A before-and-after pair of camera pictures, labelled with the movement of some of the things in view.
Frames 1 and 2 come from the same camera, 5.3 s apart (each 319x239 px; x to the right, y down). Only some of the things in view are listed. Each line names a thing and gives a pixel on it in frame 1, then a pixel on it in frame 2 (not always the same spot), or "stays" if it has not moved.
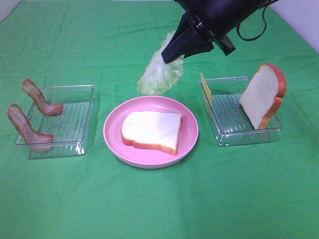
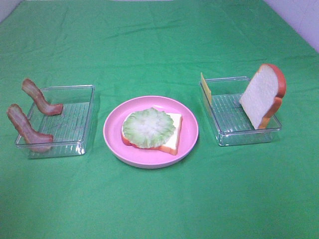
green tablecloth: [254, 191] stays
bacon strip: [43, 105] stays
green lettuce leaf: [159, 76] to [150, 128]
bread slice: [152, 129] stays
